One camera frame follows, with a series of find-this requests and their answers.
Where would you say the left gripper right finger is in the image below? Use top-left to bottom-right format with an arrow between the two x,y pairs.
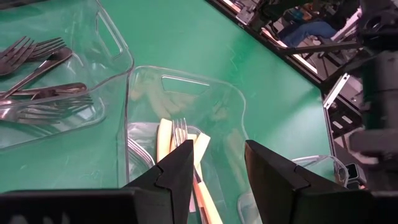
244,139 -> 398,224

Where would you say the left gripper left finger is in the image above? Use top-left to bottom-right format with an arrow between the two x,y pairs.
0,139 -> 195,224

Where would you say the wooden handle fork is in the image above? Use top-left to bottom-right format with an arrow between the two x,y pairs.
172,117 -> 224,224
193,133 -> 211,166
156,118 -> 174,163

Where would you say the person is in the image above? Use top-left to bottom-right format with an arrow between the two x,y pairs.
278,4 -> 341,48

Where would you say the pile of mixed forks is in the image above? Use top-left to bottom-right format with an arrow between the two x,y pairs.
0,35 -> 37,77

